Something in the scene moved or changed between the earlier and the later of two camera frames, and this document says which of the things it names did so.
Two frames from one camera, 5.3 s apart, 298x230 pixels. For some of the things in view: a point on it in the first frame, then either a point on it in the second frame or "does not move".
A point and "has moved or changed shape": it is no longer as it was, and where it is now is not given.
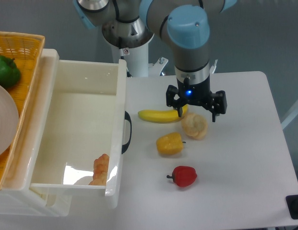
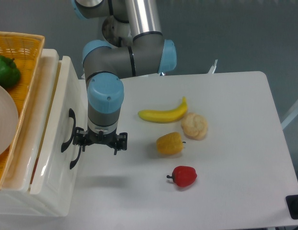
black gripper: x=196 y=94 to x=80 y=136
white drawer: x=78 y=127 has moved or changed shape
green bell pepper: x=7 y=74 does not move
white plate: x=6 y=120 does not move
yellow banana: x=162 y=116 does not move
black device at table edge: x=294 y=206 does not move
